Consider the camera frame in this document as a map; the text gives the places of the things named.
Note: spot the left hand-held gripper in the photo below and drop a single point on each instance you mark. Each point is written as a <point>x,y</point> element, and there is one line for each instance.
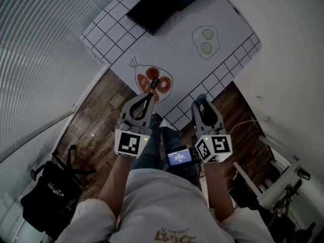
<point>131,143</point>

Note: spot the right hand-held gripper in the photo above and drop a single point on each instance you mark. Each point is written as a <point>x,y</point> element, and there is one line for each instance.
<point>215,147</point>

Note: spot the person's right forearm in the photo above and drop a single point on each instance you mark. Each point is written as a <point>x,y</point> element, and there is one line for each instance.
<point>219,191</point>

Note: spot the person's left forearm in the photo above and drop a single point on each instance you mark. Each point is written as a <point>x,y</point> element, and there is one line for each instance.
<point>115,183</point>

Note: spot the person's jeans legs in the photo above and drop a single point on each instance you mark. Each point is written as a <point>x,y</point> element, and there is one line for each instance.
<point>154,145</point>

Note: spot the small screen device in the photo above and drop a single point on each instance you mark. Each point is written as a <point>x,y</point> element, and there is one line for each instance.
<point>179,157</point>

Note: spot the white grid-patterned table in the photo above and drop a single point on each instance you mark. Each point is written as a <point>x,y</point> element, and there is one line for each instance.
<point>182,59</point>

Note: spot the white metal rack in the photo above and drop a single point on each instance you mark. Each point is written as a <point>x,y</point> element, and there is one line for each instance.
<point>276,181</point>

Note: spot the flat black box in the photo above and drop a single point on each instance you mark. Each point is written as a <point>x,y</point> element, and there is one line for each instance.
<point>152,14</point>

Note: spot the person's white shirt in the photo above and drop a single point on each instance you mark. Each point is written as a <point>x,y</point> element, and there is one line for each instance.
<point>162,206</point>

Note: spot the grey window blind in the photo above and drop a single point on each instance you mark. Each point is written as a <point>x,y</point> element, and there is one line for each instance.
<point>38,47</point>

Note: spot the black tripod stand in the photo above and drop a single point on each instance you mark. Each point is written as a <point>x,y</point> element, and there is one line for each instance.
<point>288,206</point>

